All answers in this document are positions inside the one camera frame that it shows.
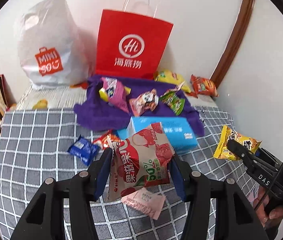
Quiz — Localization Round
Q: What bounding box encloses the red orange snack bag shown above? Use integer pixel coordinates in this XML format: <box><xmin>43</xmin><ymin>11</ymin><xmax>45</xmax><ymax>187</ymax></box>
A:
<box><xmin>190</xmin><ymin>75</ymin><xmax>218</xmax><ymax>97</ymax></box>

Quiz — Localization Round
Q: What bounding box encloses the yellow chips bag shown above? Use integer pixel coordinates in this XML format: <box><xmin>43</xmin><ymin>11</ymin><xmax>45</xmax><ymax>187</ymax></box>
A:
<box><xmin>154</xmin><ymin>69</ymin><xmax>191</xmax><ymax>93</ymax></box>

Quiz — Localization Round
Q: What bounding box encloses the white Miniso plastic bag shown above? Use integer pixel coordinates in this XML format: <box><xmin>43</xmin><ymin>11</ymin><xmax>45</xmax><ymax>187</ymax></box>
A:
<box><xmin>17</xmin><ymin>0</ymin><xmax>93</xmax><ymax>90</ymax></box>

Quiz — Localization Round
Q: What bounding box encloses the purple towel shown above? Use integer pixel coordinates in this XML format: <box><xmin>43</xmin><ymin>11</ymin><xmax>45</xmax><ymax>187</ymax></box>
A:
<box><xmin>73</xmin><ymin>75</ymin><xmax>204</xmax><ymax>137</ymax></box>

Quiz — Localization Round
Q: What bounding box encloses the yellow plush toy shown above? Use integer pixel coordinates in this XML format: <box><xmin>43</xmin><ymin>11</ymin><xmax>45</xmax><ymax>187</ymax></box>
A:
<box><xmin>32</xmin><ymin>99</ymin><xmax>48</xmax><ymax>110</ymax></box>

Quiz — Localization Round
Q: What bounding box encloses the pink panda snack packet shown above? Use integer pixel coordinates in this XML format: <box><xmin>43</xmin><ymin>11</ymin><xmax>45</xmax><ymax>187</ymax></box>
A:
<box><xmin>129</xmin><ymin>89</ymin><xmax>159</xmax><ymax>116</ymax></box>

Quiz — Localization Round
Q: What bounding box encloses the red Haidilao paper bag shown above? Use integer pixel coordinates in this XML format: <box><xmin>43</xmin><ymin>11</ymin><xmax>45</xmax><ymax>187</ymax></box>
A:
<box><xmin>96</xmin><ymin>0</ymin><xmax>173</xmax><ymax>79</ymax></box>

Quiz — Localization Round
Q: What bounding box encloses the blue tissue pack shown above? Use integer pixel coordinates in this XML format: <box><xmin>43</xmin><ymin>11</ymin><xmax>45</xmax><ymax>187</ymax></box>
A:
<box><xmin>116</xmin><ymin>116</ymin><xmax>198</xmax><ymax>155</ymax></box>

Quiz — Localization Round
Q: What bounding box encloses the right hand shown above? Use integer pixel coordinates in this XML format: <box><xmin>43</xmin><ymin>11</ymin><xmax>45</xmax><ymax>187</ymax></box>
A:
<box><xmin>253</xmin><ymin>186</ymin><xmax>283</xmax><ymax>227</ymax></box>

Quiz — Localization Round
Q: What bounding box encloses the blue snack packet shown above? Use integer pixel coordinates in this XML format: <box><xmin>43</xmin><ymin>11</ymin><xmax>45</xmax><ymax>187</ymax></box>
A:
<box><xmin>67</xmin><ymin>135</ymin><xmax>101</xmax><ymax>166</ymax></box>

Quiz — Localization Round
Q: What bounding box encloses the brown wooden door frame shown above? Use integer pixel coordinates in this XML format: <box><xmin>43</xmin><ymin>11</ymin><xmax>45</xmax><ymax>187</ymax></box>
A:
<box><xmin>210</xmin><ymin>0</ymin><xmax>255</xmax><ymax>88</ymax></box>

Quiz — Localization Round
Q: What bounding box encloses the green snack packet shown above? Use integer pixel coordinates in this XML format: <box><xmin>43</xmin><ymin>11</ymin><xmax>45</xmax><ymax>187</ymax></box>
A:
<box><xmin>159</xmin><ymin>82</ymin><xmax>185</xmax><ymax>116</ymax></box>

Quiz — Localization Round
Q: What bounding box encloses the magenta snack packet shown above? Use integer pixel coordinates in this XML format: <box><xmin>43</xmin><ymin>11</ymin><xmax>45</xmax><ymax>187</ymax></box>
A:
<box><xmin>99</xmin><ymin>77</ymin><xmax>130</xmax><ymax>113</ymax></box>

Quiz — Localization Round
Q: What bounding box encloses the yellow snack packet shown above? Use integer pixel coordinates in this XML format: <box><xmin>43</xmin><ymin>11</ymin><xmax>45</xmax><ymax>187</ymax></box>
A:
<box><xmin>214</xmin><ymin>125</ymin><xmax>262</xmax><ymax>161</ymax></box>

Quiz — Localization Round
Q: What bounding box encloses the pink pastry packet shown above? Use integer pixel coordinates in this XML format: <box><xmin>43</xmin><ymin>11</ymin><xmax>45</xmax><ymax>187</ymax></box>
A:
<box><xmin>121</xmin><ymin>188</ymin><xmax>165</xmax><ymax>220</ymax></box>

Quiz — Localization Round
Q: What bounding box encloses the red white fruit snack packet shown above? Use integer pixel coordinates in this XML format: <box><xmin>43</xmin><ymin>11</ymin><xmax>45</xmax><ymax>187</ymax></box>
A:
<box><xmin>108</xmin><ymin>122</ymin><xmax>175</xmax><ymax>201</ymax></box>

